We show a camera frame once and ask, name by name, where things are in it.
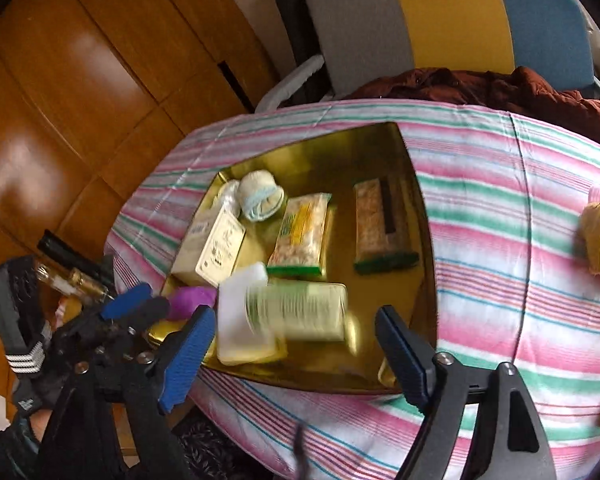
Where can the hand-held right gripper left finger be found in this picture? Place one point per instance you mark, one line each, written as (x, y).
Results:
(185, 360)

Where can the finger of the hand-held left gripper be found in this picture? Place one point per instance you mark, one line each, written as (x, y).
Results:
(152, 312)
(127, 300)

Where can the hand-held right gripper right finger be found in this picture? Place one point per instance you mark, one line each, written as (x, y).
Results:
(405, 360)

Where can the purple snack packet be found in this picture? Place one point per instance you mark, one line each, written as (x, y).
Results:
(192, 302)

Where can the white foam block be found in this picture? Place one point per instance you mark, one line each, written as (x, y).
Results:
(237, 325)

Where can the cream cardboard box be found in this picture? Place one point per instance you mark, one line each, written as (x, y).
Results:
(212, 247)

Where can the white green packet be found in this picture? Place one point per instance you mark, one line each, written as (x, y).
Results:
(305, 310)

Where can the brown packet green edge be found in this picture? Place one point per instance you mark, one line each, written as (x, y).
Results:
(380, 220)

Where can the white sock roll blue trim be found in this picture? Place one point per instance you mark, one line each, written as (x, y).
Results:
(260, 195)

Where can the yellow white snack packet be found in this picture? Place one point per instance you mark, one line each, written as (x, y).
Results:
(300, 235)

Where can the gold tin box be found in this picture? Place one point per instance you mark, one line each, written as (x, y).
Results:
(330, 170)

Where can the person's left forearm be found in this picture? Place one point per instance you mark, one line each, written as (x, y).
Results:
(5, 452)

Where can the glass bottle gold cap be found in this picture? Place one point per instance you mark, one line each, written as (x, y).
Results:
(75, 280)

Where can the black slim object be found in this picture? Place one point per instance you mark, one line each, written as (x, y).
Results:
(62, 247)

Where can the dark patterned cloth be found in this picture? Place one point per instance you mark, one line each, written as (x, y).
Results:
(220, 445)

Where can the striped tablecloth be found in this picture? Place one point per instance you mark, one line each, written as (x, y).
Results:
(505, 260)

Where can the wooden wardrobe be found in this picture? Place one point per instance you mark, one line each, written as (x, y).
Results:
(80, 85)

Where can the dark red jacket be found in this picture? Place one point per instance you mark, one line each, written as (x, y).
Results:
(480, 87)

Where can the black rolled mat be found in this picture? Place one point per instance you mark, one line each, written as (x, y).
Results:
(295, 20)

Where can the grey yellow blue chair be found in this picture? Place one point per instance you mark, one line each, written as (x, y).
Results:
(450, 15)

